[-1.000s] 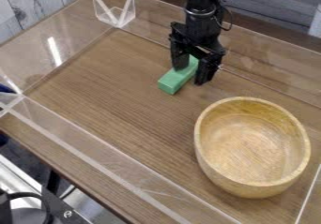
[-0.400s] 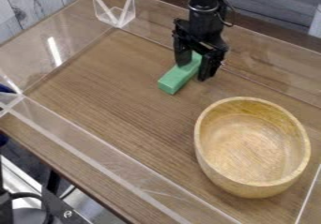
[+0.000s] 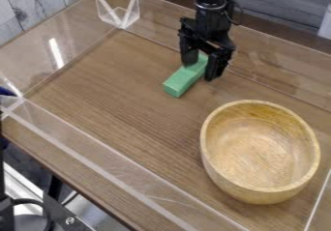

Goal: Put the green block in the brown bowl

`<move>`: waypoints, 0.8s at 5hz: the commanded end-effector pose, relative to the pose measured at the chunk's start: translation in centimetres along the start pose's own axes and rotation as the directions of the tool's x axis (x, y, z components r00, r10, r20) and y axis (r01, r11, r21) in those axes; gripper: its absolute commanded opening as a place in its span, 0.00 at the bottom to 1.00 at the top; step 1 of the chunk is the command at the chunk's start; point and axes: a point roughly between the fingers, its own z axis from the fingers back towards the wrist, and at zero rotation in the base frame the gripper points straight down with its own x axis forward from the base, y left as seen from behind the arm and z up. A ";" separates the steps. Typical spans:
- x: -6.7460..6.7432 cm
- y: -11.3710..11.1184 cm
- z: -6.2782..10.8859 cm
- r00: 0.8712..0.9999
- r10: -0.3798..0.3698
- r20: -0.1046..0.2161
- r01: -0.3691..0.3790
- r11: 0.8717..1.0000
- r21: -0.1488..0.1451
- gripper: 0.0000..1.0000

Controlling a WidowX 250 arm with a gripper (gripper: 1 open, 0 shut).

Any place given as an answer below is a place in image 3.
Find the blue object at edge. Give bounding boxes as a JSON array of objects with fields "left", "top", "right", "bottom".
[{"left": 0, "top": 86, "right": 18, "bottom": 97}]

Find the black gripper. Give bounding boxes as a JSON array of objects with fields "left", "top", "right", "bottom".
[{"left": 179, "top": 2, "right": 236, "bottom": 81}]

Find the green rectangular block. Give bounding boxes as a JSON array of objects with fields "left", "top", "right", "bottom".
[{"left": 164, "top": 54, "right": 208, "bottom": 98}]

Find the brown wooden bowl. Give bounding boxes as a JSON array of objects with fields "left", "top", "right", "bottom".
[{"left": 200, "top": 100, "right": 322, "bottom": 205}]

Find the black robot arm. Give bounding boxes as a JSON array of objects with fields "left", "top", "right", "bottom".
[{"left": 179, "top": 0, "right": 237, "bottom": 81}]

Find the black cable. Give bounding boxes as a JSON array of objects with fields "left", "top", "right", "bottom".
[{"left": 8, "top": 197, "right": 55, "bottom": 231}]

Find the clear acrylic barrier wall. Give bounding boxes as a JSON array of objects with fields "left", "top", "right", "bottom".
[{"left": 0, "top": 0, "right": 331, "bottom": 231}]

